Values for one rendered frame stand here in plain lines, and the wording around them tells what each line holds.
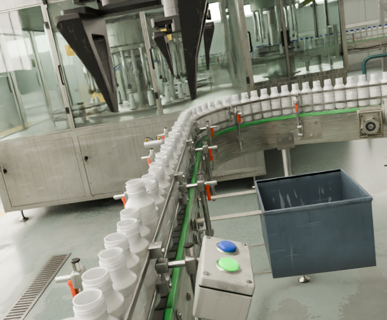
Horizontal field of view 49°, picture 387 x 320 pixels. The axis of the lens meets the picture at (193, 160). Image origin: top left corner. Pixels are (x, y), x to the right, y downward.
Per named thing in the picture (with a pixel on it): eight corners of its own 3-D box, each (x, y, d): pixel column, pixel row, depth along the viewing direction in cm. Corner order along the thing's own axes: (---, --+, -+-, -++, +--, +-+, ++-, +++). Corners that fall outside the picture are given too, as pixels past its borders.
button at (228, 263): (217, 262, 66) (219, 254, 66) (236, 266, 66) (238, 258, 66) (217, 272, 63) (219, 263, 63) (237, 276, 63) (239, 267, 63)
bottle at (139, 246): (124, 316, 76) (104, 230, 72) (134, 296, 82) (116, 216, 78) (157, 314, 75) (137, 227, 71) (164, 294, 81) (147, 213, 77)
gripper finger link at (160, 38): (163, 77, 81) (154, 25, 79) (200, 70, 80) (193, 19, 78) (159, 79, 74) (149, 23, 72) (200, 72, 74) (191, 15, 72)
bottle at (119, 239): (126, 314, 76) (106, 230, 73) (157, 315, 75) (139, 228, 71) (111, 336, 71) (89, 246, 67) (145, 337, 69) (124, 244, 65)
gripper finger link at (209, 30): (182, 73, 81) (173, 22, 78) (219, 67, 80) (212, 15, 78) (179, 75, 74) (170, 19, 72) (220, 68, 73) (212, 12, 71)
